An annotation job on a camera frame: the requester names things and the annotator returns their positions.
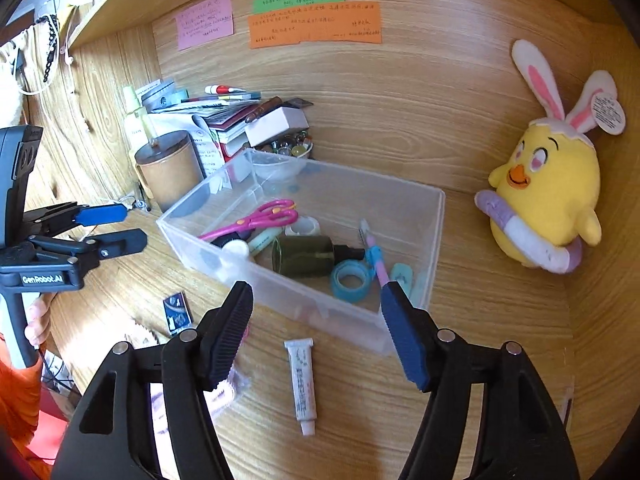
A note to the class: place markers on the brown mug with lid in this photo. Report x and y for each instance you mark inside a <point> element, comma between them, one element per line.
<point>170,175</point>

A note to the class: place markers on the clear glass bowl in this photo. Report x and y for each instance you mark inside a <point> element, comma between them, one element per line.
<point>277,167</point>

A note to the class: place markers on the clear plastic storage box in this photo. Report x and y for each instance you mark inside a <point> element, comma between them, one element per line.
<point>380,210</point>

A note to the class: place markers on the pale green spray bottle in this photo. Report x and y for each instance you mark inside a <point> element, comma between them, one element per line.
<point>134,120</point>

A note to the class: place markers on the pink paper note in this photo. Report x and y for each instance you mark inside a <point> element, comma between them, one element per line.
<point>205,21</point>

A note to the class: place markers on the person's left forearm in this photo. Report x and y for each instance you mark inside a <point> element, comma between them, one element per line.
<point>20,410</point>

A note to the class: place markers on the brown hair clip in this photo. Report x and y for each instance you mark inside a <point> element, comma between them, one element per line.
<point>262,109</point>

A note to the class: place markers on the yellow chick plush toy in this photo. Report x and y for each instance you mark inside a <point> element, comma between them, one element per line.
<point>545,180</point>

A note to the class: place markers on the person's left hand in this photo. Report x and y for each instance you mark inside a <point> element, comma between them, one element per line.
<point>37,317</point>

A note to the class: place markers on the eyeglasses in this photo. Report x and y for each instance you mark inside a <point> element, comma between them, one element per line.
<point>137,204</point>

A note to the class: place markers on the white fluffy bag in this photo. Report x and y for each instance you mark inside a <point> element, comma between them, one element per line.
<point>10,75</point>

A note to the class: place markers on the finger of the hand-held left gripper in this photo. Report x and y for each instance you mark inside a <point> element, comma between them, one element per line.
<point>120,242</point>
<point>102,215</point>

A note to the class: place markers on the dark green spray bottle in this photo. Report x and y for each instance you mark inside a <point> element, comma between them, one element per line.
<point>305,255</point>

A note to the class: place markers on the washi tape rolls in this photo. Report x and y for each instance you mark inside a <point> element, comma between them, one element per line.
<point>162,95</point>

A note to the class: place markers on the red and white marker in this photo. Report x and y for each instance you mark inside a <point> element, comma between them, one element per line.
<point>225,89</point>

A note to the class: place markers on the pink scissors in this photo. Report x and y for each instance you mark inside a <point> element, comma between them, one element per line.
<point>260,217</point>

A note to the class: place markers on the white bandage tape roll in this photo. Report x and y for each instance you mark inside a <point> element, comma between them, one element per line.
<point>302,226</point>

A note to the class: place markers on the stack of books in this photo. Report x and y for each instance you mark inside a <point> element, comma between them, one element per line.
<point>225,120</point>

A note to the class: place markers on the white ointment tube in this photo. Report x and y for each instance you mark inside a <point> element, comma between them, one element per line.
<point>302,385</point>

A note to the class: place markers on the small blue printed card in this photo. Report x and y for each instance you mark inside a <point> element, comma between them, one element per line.
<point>178,314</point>

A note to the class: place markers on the blue tape roll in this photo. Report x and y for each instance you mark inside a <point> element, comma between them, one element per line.
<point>350,280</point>

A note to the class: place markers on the small white box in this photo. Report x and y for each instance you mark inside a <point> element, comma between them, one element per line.
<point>275,127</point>

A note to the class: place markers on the clear plastic bag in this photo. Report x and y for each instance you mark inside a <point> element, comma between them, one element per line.
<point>160,410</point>

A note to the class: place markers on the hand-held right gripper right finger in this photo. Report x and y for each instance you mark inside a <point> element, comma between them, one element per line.
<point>405,335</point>

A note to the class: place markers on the pile of glass marbles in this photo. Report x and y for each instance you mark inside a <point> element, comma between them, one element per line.
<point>287,147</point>

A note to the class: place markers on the pink pen with blue clip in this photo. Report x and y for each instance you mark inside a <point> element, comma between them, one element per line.
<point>377,265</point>

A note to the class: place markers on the white and light blue bottle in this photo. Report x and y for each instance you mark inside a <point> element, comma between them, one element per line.
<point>235,250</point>

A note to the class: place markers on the orange paper note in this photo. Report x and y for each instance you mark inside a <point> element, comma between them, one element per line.
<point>315,25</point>

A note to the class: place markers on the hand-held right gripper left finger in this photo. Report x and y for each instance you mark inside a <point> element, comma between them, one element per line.
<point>227,335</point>

